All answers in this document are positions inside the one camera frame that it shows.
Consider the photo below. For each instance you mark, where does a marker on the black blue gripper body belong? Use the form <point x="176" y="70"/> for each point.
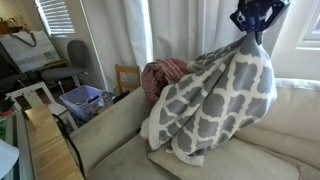
<point x="258" y="15"/>

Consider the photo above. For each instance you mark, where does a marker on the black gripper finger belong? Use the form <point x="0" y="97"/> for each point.
<point x="259" y="37"/>

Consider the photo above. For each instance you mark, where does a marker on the grey white patterned blanket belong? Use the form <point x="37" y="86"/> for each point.
<point x="216" y="106"/>

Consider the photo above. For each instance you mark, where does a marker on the beige couch back cushion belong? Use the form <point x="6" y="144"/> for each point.
<point x="293" y="113"/>

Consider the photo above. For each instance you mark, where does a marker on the beige fabric couch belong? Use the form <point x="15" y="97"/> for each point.
<point x="113" y="130"/>

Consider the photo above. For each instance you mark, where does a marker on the white curtain panel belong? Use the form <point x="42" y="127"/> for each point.
<point x="116" y="43"/>
<point x="200" y="26"/>

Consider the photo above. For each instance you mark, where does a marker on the red woven throw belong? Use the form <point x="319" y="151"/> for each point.
<point x="160" y="75"/>

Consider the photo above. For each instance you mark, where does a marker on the beige loose seat pillow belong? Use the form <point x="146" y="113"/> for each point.
<point x="240" y="161"/>

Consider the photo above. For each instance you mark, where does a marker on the small wooden chair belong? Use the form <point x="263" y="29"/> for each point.
<point x="127" y="78"/>

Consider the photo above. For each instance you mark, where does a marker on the dark blue tool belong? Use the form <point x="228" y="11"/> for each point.
<point x="93" y="99"/>

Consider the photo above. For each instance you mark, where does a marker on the grey office chair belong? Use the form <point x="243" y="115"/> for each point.
<point x="75" y="63"/>

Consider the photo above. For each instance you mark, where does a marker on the purple plastic bin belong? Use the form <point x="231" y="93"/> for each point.
<point x="80" y="101"/>

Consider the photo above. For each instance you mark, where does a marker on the white window blind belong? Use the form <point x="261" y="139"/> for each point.
<point x="56" y="16"/>

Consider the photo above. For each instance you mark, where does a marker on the white tote bag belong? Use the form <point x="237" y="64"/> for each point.
<point x="28" y="50"/>

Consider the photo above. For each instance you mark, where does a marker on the white framed stand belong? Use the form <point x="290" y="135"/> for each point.
<point x="33" y="96"/>

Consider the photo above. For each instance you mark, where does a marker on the light wooden board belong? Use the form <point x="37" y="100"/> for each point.
<point x="50" y="146"/>

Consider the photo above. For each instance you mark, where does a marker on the white rounded object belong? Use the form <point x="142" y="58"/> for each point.
<point x="7" y="158"/>

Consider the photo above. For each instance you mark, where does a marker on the white window frame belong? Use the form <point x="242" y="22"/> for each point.
<point x="311" y="33"/>

